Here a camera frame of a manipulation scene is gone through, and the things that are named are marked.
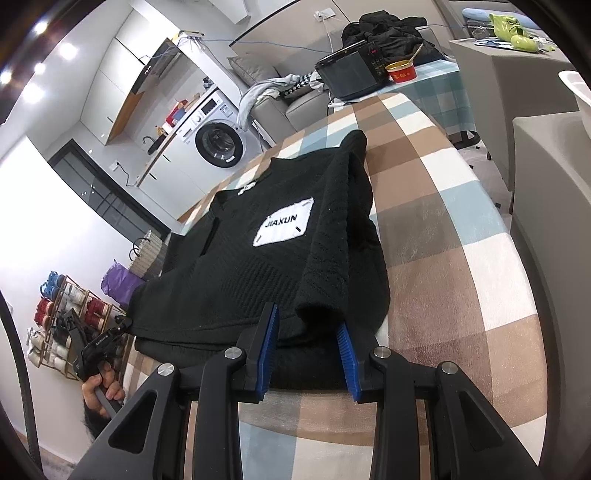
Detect black knitted sweater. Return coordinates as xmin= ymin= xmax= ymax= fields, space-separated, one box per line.
xmin=128 ymin=130 xmax=391 ymax=390

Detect grey white clothes on sofa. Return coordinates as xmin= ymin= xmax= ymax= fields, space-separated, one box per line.
xmin=235 ymin=71 xmax=325 ymax=131

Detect black clothes pile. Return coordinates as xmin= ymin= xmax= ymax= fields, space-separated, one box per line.
xmin=342 ymin=10 xmax=445 ymax=65

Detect left hand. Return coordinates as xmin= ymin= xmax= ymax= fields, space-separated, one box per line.
xmin=82 ymin=361 xmax=125 ymax=419

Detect wooden shoe rack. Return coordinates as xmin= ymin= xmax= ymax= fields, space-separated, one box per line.
xmin=26 ymin=271 xmax=124 ymax=380

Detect purple bag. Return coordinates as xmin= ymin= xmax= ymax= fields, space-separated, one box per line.
xmin=101 ymin=262 xmax=145 ymax=309

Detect woven laundry basket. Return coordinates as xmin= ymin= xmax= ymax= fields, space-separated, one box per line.
xmin=128 ymin=230 xmax=167 ymax=281

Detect plaid checkered blanket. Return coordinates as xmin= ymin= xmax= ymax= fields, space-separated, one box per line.
xmin=184 ymin=94 xmax=547 ymax=479

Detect black glass door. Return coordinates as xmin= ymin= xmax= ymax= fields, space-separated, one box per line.
xmin=48 ymin=140 xmax=170 ymax=241

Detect white front-load washing machine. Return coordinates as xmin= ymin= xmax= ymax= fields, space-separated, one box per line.
xmin=164 ymin=89 xmax=263 ymax=171

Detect grey sofa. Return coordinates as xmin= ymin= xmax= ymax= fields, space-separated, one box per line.
xmin=228 ymin=53 xmax=331 ymax=143

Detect grey armchair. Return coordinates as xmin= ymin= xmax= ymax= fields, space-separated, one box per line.
xmin=513 ymin=112 xmax=590 ymax=474

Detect red instant noodle bowl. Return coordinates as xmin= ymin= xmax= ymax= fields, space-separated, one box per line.
xmin=386 ymin=45 xmax=423 ymax=83

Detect grey side cabinet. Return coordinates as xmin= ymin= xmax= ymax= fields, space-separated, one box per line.
xmin=450 ymin=38 xmax=578 ymax=191

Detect green plush toy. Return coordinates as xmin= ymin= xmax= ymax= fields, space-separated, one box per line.
xmin=489 ymin=14 xmax=539 ymax=53

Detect black cable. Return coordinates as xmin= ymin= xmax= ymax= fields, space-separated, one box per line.
xmin=0 ymin=290 xmax=45 ymax=476

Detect white wall cabinets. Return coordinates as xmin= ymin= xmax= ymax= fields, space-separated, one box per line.
xmin=81 ymin=10 xmax=180 ymax=145

